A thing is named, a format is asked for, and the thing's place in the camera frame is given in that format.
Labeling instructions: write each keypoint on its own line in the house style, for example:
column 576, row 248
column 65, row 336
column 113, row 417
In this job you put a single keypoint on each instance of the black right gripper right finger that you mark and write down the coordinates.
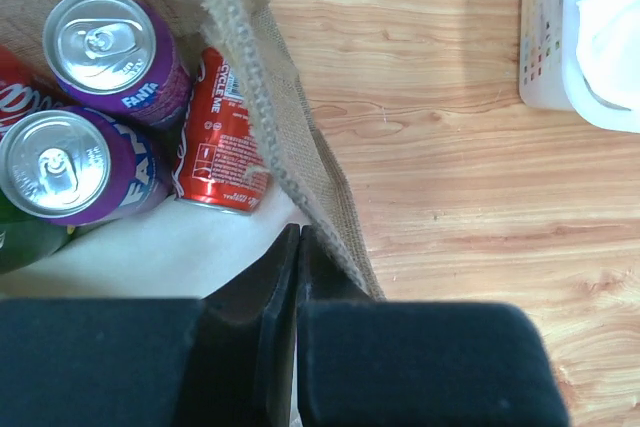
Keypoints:
column 366, row 362

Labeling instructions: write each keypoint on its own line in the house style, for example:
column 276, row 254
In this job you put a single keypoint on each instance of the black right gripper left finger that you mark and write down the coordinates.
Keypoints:
column 224, row 360

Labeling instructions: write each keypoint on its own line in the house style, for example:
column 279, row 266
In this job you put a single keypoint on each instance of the purple fanta can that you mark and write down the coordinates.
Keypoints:
column 118, row 57
column 77, row 166

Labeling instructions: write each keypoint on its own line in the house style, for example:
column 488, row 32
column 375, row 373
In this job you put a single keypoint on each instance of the burlap canvas tote bag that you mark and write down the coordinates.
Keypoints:
column 184, row 250

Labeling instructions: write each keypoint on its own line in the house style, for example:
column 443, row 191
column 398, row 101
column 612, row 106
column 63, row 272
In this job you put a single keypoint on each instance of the red cola can right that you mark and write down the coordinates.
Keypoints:
column 217, row 163

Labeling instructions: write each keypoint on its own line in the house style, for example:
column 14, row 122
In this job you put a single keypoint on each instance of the red cola can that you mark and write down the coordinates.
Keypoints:
column 24, row 91
column 217, row 163

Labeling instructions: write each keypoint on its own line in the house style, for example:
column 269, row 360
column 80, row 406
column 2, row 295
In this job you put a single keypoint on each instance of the green glass bottle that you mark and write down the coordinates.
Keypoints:
column 26, row 239

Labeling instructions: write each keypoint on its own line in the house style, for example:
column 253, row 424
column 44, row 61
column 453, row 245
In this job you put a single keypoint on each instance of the purple Fanta can front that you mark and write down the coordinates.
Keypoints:
column 77, row 166

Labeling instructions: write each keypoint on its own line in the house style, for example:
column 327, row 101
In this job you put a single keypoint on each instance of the red cola can left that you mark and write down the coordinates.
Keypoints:
column 24, row 91

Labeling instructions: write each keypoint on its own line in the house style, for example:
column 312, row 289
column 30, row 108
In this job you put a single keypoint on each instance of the white plastic basket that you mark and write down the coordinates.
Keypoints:
column 549, row 73

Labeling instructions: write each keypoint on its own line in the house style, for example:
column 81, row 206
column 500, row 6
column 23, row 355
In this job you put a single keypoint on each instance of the white crumpled cloth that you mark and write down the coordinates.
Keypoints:
column 608, row 49

